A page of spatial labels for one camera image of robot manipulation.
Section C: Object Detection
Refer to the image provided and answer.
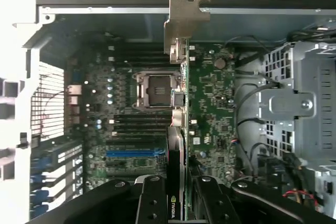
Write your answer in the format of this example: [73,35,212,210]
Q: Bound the silver drive cage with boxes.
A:
[258,39,336,209]

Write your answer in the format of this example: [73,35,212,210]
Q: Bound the red and orange wires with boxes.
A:
[281,189,319,207]

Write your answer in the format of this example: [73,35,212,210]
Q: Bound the black open PC case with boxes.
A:
[0,0,336,224]

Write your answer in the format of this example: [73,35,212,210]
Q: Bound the green motherboard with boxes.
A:
[64,39,238,184]

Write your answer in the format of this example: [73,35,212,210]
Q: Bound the black internal cable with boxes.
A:
[232,34,283,162]

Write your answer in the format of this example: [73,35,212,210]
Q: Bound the metal CPU socket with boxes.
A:
[130,70,182,110]

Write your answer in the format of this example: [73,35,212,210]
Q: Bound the blue expansion slot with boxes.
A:
[106,150,165,157]

